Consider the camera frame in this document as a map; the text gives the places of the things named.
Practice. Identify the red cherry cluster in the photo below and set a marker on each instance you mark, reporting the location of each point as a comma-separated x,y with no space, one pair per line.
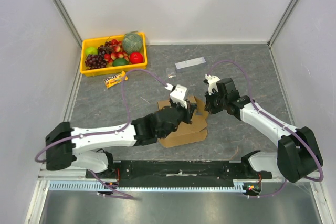
112,51

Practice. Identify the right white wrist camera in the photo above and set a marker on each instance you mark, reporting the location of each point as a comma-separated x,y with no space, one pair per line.
211,81

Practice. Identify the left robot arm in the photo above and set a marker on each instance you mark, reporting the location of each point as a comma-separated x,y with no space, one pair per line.
72,146

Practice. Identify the yellow candy packet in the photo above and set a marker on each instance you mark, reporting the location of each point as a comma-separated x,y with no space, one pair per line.
115,79

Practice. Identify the green apple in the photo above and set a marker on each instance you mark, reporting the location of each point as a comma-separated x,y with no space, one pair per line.
91,51

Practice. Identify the dark purple grape bunch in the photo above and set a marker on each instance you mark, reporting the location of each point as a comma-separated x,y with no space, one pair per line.
95,62

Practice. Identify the small clear plastic bag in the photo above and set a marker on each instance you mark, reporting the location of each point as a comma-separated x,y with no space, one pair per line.
171,72

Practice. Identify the green netted melon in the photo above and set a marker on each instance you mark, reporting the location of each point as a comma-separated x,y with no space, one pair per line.
132,42

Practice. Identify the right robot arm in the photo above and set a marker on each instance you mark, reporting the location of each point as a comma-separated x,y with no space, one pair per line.
297,154

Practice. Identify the yellow plastic bin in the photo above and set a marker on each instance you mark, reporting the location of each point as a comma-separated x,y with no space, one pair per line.
110,69

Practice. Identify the brown cardboard box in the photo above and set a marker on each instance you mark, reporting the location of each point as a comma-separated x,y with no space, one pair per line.
189,133

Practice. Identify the green avocado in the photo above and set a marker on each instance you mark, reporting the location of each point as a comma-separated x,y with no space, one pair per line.
120,62

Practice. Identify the red apple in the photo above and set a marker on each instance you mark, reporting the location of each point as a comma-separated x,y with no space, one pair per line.
136,58

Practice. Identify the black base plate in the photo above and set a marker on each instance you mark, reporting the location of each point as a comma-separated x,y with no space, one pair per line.
132,169

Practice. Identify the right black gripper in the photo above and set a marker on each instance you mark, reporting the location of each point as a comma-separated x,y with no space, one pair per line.
210,102

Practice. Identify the grey slim carton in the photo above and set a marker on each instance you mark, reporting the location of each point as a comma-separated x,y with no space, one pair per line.
192,63

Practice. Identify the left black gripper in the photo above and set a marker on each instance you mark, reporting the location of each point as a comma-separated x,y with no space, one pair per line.
188,112

